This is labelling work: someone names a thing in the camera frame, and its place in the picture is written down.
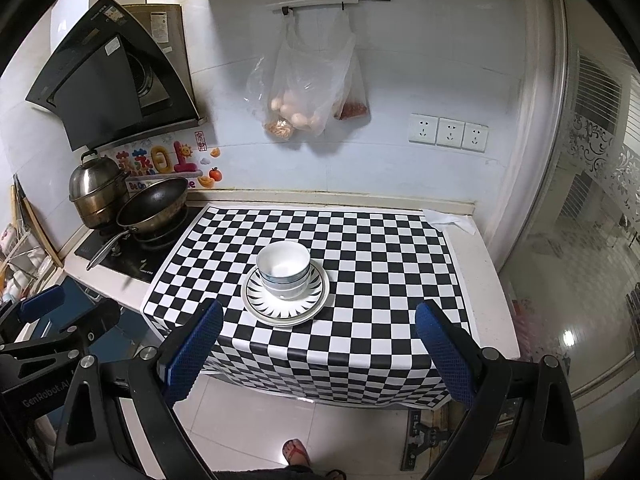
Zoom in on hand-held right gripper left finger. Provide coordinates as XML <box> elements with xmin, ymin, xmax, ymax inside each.
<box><xmin>52</xmin><ymin>299</ymin><xmax>224</xmax><ymax>480</ymax></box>

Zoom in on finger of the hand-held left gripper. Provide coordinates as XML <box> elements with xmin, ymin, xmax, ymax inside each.
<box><xmin>0</xmin><ymin>298</ymin><xmax>122</xmax><ymax>386</ymax></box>
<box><xmin>0</xmin><ymin>285</ymin><xmax>67</xmax><ymax>343</ymax></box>

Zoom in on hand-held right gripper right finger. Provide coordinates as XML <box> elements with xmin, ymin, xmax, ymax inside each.
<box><xmin>415</xmin><ymin>300</ymin><xmax>586</xmax><ymax>480</ymax></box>

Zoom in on plain white plate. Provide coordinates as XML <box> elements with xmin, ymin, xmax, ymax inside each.
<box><xmin>241</xmin><ymin>265</ymin><xmax>332</xmax><ymax>328</ymax></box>

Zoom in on white ceramic bowl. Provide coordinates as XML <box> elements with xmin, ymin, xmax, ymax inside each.
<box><xmin>261</xmin><ymin>275</ymin><xmax>310</xmax><ymax>292</ymax></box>
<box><xmin>265</xmin><ymin>285</ymin><xmax>307</xmax><ymax>302</ymax></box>

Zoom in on white floral print bowl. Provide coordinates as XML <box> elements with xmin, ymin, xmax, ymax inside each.
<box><xmin>256</xmin><ymin>241</ymin><xmax>312</xmax><ymax>283</ymax></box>

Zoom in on blue cabinet door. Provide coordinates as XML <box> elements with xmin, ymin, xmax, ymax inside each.
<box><xmin>50</xmin><ymin>280</ymin><xmax>151</xmax><ymax>361</ymax></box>

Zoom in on black cooktop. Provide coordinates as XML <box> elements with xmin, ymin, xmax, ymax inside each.
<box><xmin>74</xmin><ymin>205</ymin><xmax>206</xmax><ymax>283</ymax></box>

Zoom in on wooden cutting board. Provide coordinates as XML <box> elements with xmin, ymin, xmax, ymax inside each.
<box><xmin>11</xmin><ymin>174</ymin><xmax>66</xmax><ymax>268</ymax></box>

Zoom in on black metal stand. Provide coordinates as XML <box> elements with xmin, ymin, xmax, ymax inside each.
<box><xmin>401</xmin><ymin>407</ymin><xmax>453</xmax><ymax>472</ymax></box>

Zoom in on black white checkered tablecloth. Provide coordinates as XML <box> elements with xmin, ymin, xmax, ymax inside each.
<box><xmin>141</xmin><ymin>203</ymin><xmax>473</xmax><ymax>408</ymax></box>

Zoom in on steel wok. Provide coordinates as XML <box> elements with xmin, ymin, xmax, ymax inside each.
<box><xmin>86</xmin><ymin>176</ymin><xmax>190</xmax><ymax>272</ymax></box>

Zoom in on stainless steel steamer pot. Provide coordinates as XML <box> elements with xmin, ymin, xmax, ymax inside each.
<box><xmin>68</xmin><ymin>150</ymin><xmax>132</xmax><ymax>229</ymax></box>

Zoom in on person's dark trousers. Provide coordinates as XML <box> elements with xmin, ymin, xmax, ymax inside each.
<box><xmin>215</xmin><ymin>464</ymin><xmax>316</xmax><ymax>480</ymax></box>

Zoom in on glass sliding door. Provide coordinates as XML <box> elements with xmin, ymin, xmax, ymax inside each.
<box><xmin>500</xmin><ymin>0</ymin><xmax>640</xmax><ymax>461</ymax></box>

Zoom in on black range hood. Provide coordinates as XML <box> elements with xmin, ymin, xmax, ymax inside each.
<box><xmin>25</xmin><ymin>0</ymin><xmax>207</xmax><ymax>153</ymax></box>

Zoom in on plastic bag with red contents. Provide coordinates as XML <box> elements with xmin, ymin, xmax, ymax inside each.
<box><xmin>332</xmin><ymin>50</ymin><xmax>372</xmax><ymax>122</ymax></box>

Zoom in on clear plastic bag of eggs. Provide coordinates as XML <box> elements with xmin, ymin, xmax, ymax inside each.
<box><xmin>245</xmin><ymin>7</ymin><xmax>357</xmax><ymax>141</ymax></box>

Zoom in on wire kitchen rack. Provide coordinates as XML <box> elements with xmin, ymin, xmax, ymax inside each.
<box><xmin>0</xmin><ymin>220</ymin><xmax>51</xmax><ymax>306</ymax></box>

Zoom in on colourful wall stickers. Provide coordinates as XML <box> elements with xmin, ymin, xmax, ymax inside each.
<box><xmin>97</xmin><ymin>130</ymin><xmax>223</xmax><ymax>192</ymax></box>

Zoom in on white wall socket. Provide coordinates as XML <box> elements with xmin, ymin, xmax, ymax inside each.
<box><xmin>461</xmin><ymin>122</ymin><xmax>489</xmax><ymax>153</ymax></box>
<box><xmin>409</xmin><ymin>114</ymin><xmax>441</xmax><ymax>146</ymax></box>
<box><xmin>436</xmin><ymin>118</ymin><xmax>466</xmax><ymax>148</ymax></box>

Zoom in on white wall hook rail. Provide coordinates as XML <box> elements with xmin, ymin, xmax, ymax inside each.
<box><xmin>265</xmin><ymin>0</ymin><xmax>392</xmax><ymax>15</ymax></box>

